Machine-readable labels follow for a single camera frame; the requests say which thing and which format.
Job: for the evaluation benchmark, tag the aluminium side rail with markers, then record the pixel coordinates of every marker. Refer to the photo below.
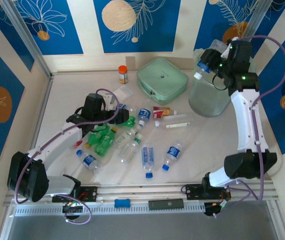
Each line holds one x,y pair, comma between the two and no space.
43,105

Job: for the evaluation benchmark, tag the aluminium frame post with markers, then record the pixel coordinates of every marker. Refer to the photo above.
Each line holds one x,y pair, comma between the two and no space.
257,17
25,35

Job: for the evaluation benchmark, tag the crushed green plastic bottle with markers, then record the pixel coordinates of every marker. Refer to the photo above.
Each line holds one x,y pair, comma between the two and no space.
130,122

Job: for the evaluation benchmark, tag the red snack packet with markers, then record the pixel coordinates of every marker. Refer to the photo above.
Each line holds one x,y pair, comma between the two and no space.
161,111

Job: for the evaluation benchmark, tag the mint green zip case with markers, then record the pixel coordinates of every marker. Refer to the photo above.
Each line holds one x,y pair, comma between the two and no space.
162,80

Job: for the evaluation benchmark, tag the clear plastic bin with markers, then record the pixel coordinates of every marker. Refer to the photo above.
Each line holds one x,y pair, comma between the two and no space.
207,100

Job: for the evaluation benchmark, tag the orange-capped pill bottle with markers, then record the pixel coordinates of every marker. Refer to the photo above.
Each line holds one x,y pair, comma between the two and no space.
123,75

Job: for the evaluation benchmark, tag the crushed blue-label white-cap bottle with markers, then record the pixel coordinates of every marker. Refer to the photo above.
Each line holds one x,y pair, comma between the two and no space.
144,113

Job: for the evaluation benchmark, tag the blue-label white-cap plastic bottle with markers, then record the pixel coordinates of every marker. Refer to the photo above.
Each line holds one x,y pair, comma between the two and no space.
132,109
203,67

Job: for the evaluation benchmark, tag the small red plastic piece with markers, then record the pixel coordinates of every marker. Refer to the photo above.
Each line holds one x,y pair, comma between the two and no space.
77,144

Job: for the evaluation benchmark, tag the black rectangular device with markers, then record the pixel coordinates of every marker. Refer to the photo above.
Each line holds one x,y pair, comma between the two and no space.
166,205

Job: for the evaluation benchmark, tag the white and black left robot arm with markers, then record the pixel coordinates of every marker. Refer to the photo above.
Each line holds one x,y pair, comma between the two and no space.
57,145

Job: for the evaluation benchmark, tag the aluminium mounting rail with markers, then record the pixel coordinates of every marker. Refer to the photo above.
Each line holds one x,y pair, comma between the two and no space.
142,190

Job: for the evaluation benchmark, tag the grey metal panel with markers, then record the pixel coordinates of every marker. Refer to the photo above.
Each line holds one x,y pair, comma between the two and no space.
142,227

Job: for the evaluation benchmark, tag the blue-label blue-cap plastic bottle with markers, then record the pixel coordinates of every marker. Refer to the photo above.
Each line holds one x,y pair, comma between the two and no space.
147,156
173,152
90,161

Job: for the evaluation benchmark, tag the small clear plastic bag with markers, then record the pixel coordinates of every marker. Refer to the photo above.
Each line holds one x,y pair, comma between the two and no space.
123,92

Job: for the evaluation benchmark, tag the blue bone-shaped object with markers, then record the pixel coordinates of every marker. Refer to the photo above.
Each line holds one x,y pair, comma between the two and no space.
122,203

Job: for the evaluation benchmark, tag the small circuit board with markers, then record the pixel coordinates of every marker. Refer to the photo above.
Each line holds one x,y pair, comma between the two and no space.
222,205
72,205

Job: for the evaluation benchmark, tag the clear bottle with green label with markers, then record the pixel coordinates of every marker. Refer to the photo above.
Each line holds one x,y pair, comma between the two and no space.
130,151

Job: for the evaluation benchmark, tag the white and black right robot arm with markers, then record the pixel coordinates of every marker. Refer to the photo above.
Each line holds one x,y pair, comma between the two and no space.
245,120

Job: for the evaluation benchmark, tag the clear white-cap plastic bottle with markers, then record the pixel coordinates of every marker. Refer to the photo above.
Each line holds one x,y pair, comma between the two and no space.
175,124

